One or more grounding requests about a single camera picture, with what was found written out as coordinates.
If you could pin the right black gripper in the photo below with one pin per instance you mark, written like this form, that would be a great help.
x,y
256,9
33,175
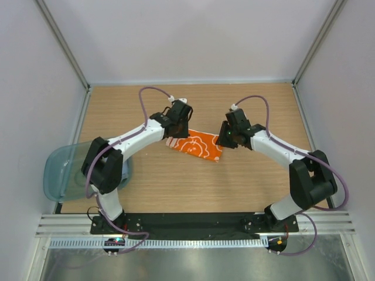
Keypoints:
x,y
222,140

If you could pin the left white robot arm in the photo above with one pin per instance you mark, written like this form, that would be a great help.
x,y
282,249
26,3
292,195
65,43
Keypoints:
x,y
152,130

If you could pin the white slotted cable duct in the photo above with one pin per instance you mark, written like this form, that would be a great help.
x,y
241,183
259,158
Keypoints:
x,y
117,243

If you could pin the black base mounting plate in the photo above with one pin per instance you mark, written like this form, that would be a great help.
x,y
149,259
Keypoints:
x,y
205,226

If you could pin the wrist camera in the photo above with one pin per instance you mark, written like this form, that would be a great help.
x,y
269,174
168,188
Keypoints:
x,y
180,109
237,119

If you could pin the translucent blue plastic bin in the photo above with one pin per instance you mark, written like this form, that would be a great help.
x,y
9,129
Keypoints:
x,y
64,175

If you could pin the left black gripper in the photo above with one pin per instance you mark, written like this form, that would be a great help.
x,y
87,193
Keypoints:
x,y
184,134

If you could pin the blue bear towel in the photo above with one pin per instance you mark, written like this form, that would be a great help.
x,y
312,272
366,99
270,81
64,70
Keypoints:
x,y
127,168

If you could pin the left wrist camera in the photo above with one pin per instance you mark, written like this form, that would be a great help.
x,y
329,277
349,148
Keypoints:
x,y
180,109

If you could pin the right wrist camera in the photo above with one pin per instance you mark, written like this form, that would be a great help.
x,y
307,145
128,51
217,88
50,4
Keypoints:
x,y
237,119

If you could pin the orange and white towel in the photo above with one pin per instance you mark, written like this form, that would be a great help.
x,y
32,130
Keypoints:
x,y
198,144

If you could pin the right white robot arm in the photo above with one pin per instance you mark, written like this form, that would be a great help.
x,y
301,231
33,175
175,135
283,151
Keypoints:
x,y
310,179

